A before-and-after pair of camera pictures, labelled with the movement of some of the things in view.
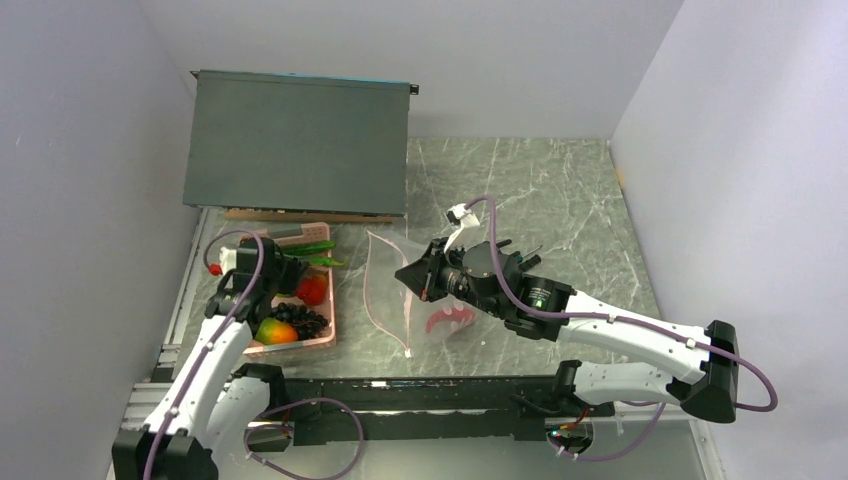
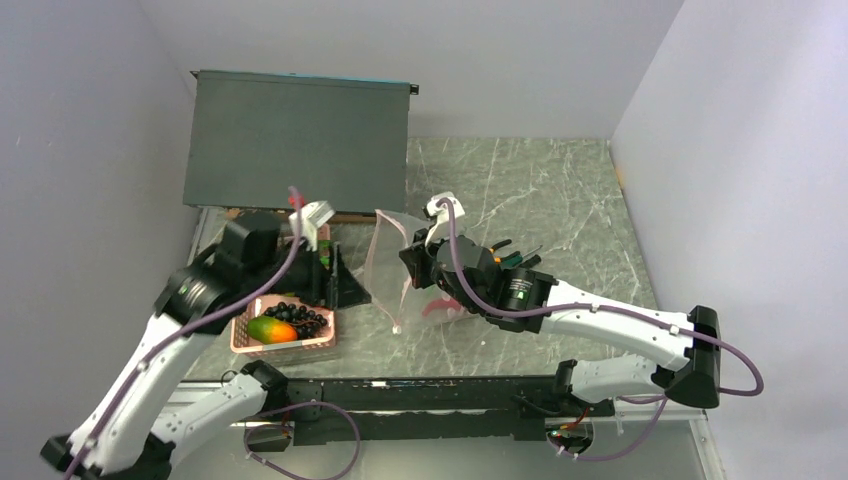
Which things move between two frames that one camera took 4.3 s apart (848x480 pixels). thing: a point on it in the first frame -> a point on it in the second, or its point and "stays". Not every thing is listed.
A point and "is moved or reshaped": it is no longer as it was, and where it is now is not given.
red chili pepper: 465,316 -> 449,304
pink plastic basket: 308,233 stays
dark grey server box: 299,143 stays
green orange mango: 274,331 stays
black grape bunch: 307,323 stays
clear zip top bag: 398,311 is moved or reshaped
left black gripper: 294,269 -> 337,286
